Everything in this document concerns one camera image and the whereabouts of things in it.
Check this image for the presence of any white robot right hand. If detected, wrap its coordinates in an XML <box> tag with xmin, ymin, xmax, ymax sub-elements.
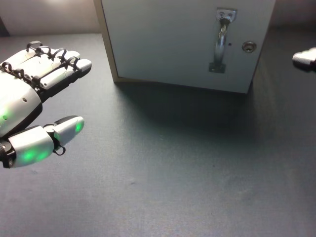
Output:
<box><xmin>292</xmin><ymin>47</ymin><xmax>316</xmax><ymax>74</ymax></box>

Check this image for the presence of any round silver keyhole lock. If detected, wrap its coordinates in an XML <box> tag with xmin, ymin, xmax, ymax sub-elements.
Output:
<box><xmin>241</xmin><ymin>41</ymin><xmax>257</xmax><ymax>53</ymax></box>

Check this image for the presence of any light wooden box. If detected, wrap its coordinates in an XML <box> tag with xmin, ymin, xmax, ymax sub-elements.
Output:
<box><xmin>93</xmin><ymin>0</ymin><xmax>277</xmax><ymax>94</ymax></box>

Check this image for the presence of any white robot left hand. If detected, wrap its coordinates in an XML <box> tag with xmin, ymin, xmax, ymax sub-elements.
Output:
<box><xmin>0</xmin><ymin>40</ymin><xmax>92</xmax><ymax>170</ymax></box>

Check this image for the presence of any brown wooden panel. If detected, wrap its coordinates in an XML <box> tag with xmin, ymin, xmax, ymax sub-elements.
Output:
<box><xmin>101</xmin><ymin>0</ymin><xmax>276</xmax><ymax>94</ymax></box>

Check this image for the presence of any grey table cloth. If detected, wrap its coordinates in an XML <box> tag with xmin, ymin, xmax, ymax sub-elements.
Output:
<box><xmin>0</xmin><ymin>24</ymin><xmax>316</xmax><ymax>237</ymax></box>

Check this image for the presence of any chrome door handle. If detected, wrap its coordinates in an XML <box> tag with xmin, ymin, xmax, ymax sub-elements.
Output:
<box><xmin>208</xmin><ymin>7</ymin><xmax>238</xmax><ymax>74</ymax></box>

